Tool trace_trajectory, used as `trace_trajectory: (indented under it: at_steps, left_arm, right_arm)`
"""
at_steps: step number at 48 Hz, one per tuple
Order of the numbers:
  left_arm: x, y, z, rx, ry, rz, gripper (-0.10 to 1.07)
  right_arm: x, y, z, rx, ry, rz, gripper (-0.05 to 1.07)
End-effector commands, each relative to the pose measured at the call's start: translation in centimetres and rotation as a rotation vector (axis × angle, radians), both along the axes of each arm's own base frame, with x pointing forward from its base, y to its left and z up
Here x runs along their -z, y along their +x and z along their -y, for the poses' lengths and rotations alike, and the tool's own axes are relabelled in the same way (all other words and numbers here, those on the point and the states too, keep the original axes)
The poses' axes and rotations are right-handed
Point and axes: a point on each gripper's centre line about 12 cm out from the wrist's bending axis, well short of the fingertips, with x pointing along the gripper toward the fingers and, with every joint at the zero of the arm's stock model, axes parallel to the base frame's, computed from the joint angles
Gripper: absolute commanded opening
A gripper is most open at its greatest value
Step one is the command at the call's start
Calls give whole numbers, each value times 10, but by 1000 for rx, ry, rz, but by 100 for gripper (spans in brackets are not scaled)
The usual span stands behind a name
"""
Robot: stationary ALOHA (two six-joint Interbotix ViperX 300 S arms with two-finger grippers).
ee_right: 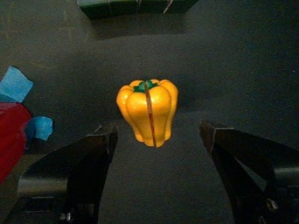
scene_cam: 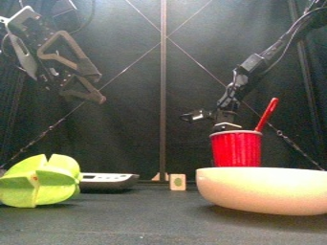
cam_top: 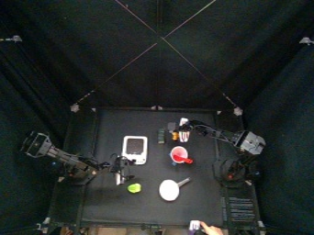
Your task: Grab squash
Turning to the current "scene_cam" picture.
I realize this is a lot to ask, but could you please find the lime green toy squash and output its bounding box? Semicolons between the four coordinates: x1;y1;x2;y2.
0;153;83;209

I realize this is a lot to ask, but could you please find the red plastic cup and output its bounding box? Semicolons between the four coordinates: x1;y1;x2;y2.
208;129;265;168

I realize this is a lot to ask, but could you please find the red plastic spoon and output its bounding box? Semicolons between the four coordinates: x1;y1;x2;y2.
253;97;282;133

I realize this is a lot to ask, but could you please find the small box with green dot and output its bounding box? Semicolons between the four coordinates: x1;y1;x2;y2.
168;173;188;192

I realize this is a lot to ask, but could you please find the small yellow orange toy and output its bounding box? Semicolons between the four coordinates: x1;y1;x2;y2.
151;171;171;183

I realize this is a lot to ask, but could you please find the white bowl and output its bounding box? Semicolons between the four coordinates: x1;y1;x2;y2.
194;167;327;217

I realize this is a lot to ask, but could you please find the white toy kitchen scale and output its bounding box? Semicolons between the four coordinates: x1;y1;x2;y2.
78;171;140;193

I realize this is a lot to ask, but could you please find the thin diagonal brace cable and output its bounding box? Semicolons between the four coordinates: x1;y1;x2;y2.
124;0;327;171
0;0;215;169

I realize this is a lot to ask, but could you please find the vertical metal frame pole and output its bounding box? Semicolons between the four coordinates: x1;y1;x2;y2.
159;0;168;183

